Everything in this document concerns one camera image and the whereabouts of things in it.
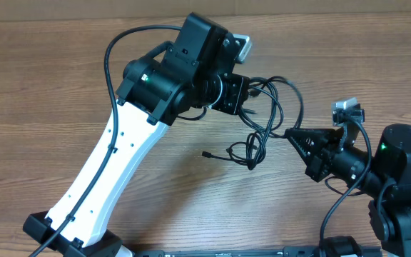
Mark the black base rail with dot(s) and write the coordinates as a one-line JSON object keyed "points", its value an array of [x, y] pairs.
{"points": [[288, 251]]}

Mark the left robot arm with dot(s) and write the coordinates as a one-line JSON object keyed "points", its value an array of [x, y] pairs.
{"points": [[193, 71]]}

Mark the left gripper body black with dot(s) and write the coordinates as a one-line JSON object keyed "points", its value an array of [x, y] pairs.
{"points": [[229, 96]]}

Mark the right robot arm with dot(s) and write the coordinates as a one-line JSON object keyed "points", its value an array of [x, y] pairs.
{"points": [[385, 177]]}

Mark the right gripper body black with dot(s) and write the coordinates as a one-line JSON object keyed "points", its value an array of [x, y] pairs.
{"points": [[322, 165]]}

